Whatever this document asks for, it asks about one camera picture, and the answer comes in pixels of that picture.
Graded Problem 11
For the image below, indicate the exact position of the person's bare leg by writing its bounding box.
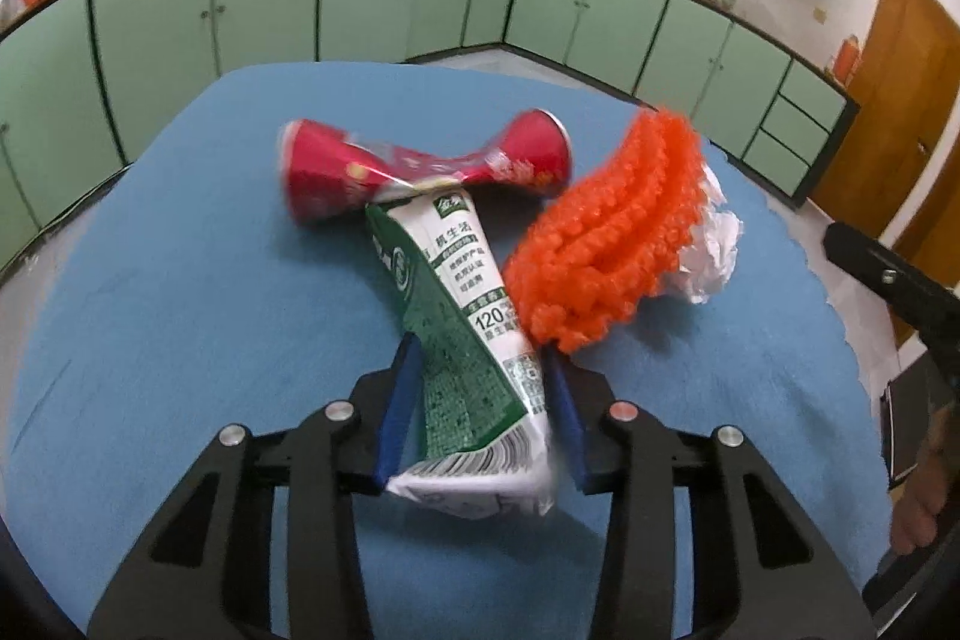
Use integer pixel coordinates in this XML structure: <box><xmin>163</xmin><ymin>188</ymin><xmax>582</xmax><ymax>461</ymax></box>
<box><xmin>891</xmin><ymin>411</ymin><xmax>949</xmax><ymax>555</ymax></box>

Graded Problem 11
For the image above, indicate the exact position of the wooden door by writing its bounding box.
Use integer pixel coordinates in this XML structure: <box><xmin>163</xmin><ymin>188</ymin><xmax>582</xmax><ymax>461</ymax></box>
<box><xmin>810</xmin><ymin>0</ymin><xmax>960</xmax><ymax>236</ymax></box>
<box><xmin>892</xmin><ymin>130</ymin><xmax>960</xmax><ymax>352</ymax></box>

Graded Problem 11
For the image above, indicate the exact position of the blue table mat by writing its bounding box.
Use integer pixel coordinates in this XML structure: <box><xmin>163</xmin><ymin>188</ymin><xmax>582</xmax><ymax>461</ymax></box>
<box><xmin>0</xmin><ymin>61</ymin><xmax>897</xmax><ymax>640</ymax></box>

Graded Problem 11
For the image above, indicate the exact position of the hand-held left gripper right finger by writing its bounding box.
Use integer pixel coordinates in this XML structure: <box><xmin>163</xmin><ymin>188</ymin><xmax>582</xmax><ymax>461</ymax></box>
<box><xmin>541</xmin><ymin>346</ymin><xmax>878</xmax><ymax>640</ymax></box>

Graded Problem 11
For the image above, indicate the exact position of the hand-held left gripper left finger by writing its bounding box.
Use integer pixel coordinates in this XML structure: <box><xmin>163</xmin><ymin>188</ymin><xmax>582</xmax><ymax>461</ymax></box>
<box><xmin>86</xmin><ymin>336</ymin><xmax>425</xmax><ymax>640</ymax></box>

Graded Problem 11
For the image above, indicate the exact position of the green white toothpaste tube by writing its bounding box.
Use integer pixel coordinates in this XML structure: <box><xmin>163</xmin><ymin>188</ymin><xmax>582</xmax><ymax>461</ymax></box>
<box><xmin>364</xmin><ymin>186</ymin><xmax>560</xmax><ymax>521</ymax></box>

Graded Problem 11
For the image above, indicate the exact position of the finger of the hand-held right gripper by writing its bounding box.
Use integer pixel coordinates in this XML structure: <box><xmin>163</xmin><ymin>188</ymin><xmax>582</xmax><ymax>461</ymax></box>
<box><xmin>823</xmin><ymin>222</ymin><xmax>960</xmax><ymax>390</ymax></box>

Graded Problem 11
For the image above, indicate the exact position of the red drink can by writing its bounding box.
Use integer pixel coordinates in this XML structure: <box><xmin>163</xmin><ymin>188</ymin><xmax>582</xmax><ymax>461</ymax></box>
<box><xmin>279</xmin><ymin>109</ymin><xmax>575</xmax><ymax>226</ymax></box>

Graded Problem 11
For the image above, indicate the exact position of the large orange foam net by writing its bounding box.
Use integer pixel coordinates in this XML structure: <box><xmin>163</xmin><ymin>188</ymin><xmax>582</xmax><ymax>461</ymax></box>
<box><xmin>501</xmin><ymin>107</ymin><xmax>706</xmax><ymax>354</ymax></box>

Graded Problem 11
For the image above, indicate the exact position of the red thermos flask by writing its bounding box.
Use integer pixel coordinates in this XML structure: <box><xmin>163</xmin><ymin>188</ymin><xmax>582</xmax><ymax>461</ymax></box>
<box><xmin>831</xmin><ymin>34</ymin><xmax>863</xmax><ymax>87</ymax></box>

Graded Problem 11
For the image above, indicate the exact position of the white crumpled paper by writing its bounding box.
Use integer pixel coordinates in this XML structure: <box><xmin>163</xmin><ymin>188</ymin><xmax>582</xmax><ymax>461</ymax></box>
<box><xmin>671</xmin><ymin>167</ymin><xmax>745</xmax><ymax>305</ymax></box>

